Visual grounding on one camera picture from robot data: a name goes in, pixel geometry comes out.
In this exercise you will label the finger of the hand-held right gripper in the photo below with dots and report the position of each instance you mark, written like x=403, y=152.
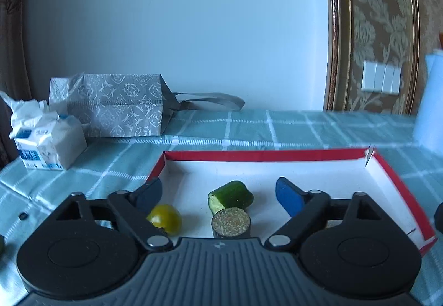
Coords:
x=439, y=217

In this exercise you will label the light blue electric kettle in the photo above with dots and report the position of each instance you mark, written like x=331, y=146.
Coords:
x=431, y=112

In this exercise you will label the silver patterned gift bag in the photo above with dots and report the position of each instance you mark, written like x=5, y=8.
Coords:
x=114, y=108

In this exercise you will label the green checked tablecloth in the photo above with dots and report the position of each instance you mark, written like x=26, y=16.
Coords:
x=103, y=167

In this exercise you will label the red shallow cardboard box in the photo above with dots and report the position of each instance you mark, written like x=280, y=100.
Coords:
x=277, y=155

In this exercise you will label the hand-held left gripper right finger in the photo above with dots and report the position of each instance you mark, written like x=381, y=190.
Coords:
x=289, y=197

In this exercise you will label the brown curtain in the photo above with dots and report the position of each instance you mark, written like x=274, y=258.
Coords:
x=12, y=32

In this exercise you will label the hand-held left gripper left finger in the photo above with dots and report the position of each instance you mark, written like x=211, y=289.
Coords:
x=150, y=195

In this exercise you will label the small black object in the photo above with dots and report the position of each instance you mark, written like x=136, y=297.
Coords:
x=23, y=216

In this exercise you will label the dark cylinder with speckled end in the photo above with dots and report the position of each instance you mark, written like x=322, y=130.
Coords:
x=231, y=223

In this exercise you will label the small yellow-green tomato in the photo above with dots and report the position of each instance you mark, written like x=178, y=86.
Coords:
x=166, y=217

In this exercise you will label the white tissue pack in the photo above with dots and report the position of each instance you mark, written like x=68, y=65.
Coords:
x=52, y=143

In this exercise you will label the white wall switch panel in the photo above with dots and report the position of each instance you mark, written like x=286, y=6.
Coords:
x=380, y=77

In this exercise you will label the small green cucumber piece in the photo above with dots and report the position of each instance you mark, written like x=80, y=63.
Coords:
x=233, y=196

